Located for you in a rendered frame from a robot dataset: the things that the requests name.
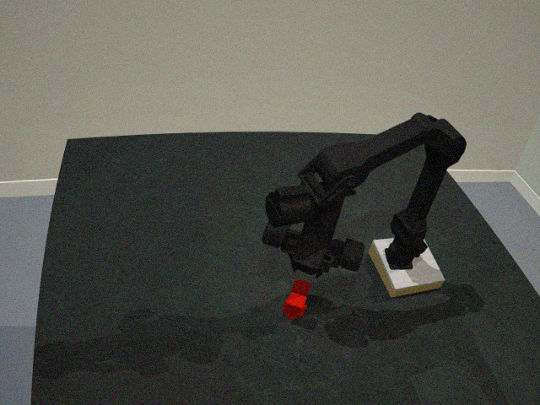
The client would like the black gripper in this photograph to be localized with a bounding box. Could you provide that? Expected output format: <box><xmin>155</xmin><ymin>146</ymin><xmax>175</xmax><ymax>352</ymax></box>
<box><xmin>262</xmin><ymin>219</ymin><xmax>365</xmax><ymax>272</ymax></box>

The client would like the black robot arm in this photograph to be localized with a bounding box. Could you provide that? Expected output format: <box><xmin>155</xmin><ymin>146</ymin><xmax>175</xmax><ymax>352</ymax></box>
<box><xmin>266</xmin><ymin>112</ymin><xmax>467</xmax><ymax>275</ymax></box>

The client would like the red cube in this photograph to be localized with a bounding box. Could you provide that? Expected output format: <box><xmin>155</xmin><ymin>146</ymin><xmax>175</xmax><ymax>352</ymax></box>
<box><xmin>283</xmin><ymin>292</ymin><xmax>306</xmax><ymax>318</ymax></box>
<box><xmin>283</xmin><ymin>299</ymin><xmax>306</xmax><ymax>320</ymax></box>
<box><xmin>291</xmin><ymin>278</ymin><xmax>311</xmax><ymax>297</ymax></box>

